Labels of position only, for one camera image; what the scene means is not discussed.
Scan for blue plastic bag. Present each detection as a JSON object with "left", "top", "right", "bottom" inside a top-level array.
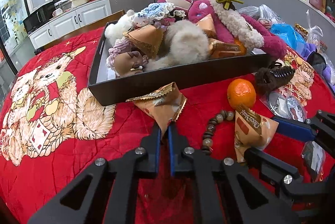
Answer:
[{"left": 270, "top": 24, "right": 307, "bottom": 53}]

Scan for white kitchen cabinet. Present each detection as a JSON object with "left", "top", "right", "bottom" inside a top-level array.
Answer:
[{"left": 28, "top": 0, "right": 112, "bottom": 49}]

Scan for black rectangular tray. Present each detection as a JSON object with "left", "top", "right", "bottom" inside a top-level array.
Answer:
[{"left": 87, "top": 20, "right": 272, "bottom": 107}]

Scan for mandarin in tray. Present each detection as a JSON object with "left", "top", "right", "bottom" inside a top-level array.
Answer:
[{"left": 234, "top": 38, "right": 247, "bottom": 56}]

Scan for brown doll head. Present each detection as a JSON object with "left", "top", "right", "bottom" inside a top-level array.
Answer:
[{"left": 113, "top": 51, "right": 148, "bottom": 77}]

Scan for black microwave oven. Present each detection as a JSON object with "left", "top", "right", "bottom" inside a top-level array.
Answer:
[{"left": 23, "top": 1, "right": 56, "bottom": 34}]

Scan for clear plastic bag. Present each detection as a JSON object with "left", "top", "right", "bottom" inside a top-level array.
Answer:
[{"left": 238, "top": 4, "right": 285, "bottom": 29}]

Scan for brown wooden bead bracelet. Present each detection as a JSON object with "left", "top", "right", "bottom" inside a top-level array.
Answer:
[{"left": 200, "top": 109, "right": 235, "bottom": 156}]

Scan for bagged round badges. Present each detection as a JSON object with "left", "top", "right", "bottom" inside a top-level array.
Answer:
[{"left": 260, "top": 91, "right": 307, "bottom": 122}]

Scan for white plush toy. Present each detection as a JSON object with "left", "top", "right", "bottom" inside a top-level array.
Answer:
[{"left": 104, "top": 9, "right": 136, "bottom": 48}]

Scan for gold triangular snack packet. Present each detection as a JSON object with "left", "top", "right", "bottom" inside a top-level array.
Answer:
[{"left": 126, "top": 82, "right": 187, "bottom": 138}]

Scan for dark brown hair claw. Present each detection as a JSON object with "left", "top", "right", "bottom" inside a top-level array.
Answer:
[{"left": 254, "top": 62, "right": 295, "bottom": 95}]

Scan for blue white knitted scrunchie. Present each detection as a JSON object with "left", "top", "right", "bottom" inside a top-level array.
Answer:
[{"left": 137, "top": 2, "right": 175, "bottom": 20}]

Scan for orange mandarin right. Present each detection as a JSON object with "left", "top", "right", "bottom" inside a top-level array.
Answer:
[{"left": 227, "top": 79, "right": 257, "bottom": 109}]

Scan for wooden chair back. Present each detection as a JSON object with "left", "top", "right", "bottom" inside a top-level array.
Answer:
[{"left": 34, "top": 10, "right": 125, "bottom": 56}]

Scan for beige fluffy plush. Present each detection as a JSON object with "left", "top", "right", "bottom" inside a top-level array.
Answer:
[{"left": 144, "top": 20, "right": 210, "bottom": 71}]

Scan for purple cloth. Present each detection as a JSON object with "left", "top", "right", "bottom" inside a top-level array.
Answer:
[{"left": 301, "top": 43, "right": 334, "bottom": 87}]

